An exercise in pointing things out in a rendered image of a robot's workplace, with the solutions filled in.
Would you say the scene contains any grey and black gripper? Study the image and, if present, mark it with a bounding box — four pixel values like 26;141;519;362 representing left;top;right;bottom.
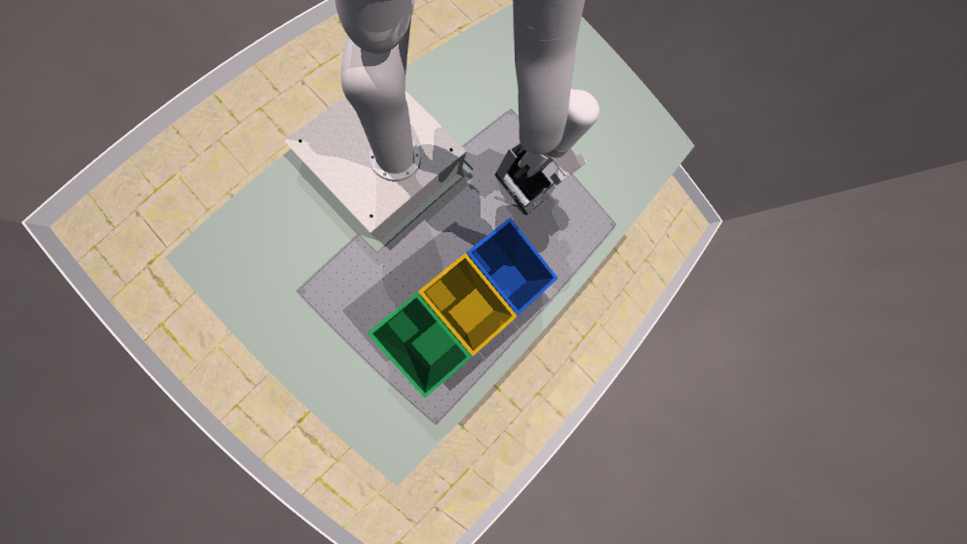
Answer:
512;151;552;187

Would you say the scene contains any blue open bin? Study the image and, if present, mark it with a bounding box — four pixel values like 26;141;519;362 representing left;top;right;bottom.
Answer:
466;218;558;315

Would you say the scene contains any yellow open-top bin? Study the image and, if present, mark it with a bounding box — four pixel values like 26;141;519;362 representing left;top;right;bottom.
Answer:
418;253;517;356

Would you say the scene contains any green bin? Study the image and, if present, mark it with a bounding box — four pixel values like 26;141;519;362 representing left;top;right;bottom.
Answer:
367;292;472;398

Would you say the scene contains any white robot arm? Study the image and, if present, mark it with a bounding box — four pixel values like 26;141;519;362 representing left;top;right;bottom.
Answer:
335;0;600;185

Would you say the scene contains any black well plate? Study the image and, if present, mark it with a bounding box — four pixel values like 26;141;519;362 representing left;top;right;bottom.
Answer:
507;150;551;201

